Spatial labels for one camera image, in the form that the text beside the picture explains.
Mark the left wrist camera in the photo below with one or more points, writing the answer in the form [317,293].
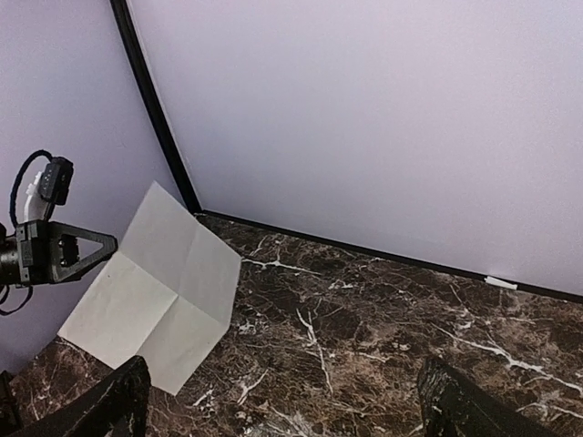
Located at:
[55,180]

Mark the white letter paper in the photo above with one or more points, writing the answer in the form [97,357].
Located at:
[166,295]

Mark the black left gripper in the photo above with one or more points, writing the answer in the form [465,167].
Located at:
[66,253]

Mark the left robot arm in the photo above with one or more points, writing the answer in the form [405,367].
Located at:
[9,263]

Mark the white tape scrap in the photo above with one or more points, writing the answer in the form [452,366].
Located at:
[500,283]

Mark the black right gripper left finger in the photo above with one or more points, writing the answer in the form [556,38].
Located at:
[117,406]

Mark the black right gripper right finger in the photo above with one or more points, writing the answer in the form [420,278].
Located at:
[452,405]

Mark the black corner frame post left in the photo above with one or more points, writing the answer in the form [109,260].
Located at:
[151,102]

